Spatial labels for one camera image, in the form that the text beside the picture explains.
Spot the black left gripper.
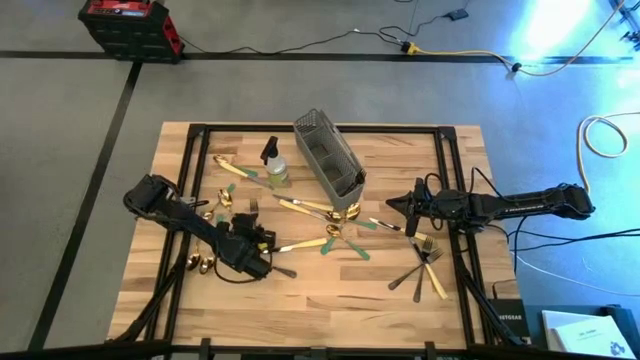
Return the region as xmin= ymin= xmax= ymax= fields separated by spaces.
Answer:
xmin=218 ymin=213 xmax=277 ymax=280

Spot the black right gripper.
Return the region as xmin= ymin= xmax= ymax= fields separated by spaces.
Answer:
xmin=385 ymin=177 xmax=471 ymax=238

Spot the cream-handled fork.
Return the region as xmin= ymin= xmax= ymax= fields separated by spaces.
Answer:
xmin=408 ymin=235 xmax=450 ymax=301

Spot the green spray bottle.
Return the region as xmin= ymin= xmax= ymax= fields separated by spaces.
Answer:
xmin=259 ymin=135 xmax=291 ymax=190

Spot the grey mesh cutlery basket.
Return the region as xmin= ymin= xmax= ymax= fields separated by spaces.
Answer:
xmin=293 ymin=108 xmax=368 ymax=212

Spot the white paper booklet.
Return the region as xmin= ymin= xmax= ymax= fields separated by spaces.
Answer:
xmin=541 ymin=309 xmax=637 ymax=359

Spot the dark plastic case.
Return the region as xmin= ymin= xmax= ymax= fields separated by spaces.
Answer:
xmin=523 ymin=303 xmax=640 ymax=360

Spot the black and red toolbox stack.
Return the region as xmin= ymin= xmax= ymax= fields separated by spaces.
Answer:
xmin=77 ymin=0 xmax=185 ymax=65

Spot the black Netgear network switch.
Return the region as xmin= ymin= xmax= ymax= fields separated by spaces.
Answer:
xmin=487 ymin=298 xmax=531 ymax=342

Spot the yellow extension cord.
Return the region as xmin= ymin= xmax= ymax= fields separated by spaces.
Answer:
xmin=399 ymin=0 xmax=629 ymax=77

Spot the black floor power cable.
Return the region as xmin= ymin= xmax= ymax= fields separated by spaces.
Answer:
xmin=178 ymin=27 xmax=416 ymax=55

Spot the black cable bundle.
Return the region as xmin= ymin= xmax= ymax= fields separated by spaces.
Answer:
xmin=492 ymin=167 xmax=640 ymax=254

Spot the cream coiled cable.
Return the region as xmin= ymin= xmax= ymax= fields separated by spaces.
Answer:
xmin=569 ymin=110 xmax=640 ymax=214

